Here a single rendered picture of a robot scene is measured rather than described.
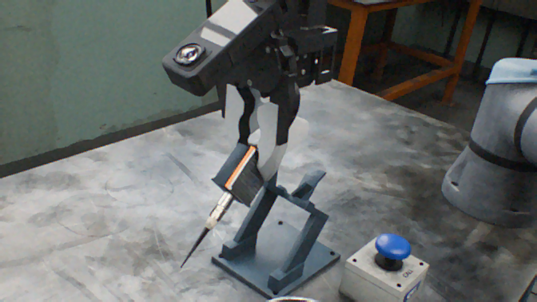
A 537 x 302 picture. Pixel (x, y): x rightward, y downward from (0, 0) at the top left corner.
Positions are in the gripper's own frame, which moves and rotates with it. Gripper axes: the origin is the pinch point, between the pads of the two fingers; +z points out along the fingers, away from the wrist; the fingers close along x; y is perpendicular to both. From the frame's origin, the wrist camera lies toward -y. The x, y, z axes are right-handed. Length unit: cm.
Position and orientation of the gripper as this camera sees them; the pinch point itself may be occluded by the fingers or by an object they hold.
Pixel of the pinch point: (250, 164)
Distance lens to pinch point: 59.1
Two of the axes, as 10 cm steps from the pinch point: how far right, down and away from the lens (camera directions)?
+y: 6.9, -2.7, 6.7
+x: -7.2, -3.6, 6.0
